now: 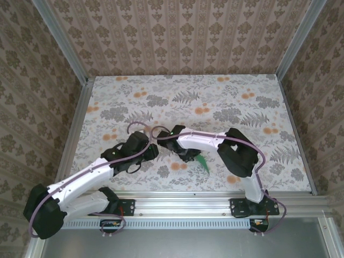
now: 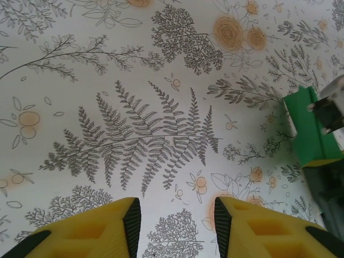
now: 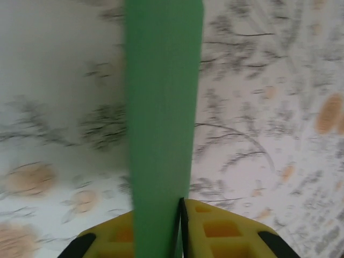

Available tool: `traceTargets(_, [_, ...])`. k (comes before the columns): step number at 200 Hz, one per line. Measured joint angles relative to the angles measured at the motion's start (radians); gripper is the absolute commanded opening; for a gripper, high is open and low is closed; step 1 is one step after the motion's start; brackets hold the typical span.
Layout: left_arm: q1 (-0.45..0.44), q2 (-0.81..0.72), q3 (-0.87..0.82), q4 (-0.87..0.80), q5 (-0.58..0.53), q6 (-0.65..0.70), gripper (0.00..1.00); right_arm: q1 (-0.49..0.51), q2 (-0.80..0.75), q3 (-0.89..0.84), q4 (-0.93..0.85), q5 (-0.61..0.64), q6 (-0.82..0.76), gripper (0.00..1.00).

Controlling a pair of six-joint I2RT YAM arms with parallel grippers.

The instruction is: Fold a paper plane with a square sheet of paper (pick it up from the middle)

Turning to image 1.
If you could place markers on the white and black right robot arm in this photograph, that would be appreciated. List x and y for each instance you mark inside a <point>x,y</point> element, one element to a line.
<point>199,141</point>

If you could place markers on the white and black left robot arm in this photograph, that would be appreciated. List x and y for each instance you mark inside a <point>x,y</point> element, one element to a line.
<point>86,174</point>

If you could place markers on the grey sheet metal panel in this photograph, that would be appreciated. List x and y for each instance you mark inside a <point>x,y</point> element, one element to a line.
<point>188,244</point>

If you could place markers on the floral table cover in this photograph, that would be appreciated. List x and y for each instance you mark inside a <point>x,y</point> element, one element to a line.
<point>161,88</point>

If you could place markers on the black connector board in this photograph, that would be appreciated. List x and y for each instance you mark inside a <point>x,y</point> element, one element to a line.
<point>107,229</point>
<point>262,228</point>

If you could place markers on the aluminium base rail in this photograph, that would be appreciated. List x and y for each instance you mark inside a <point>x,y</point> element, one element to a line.
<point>182,203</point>

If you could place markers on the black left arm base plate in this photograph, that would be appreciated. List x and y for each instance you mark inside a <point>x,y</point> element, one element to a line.
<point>129,207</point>

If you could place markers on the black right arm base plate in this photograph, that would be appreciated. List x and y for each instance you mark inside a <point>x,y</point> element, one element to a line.
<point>236,207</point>

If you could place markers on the aluminium side rail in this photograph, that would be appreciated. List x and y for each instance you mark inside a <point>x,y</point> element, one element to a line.
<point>78,129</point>

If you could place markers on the aluminium frame bar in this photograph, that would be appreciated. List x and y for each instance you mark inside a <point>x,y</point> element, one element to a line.
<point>37,239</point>
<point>329,239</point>

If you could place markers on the aluminium upright post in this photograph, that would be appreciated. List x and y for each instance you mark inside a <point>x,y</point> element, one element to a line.
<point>61,40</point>
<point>295,40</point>

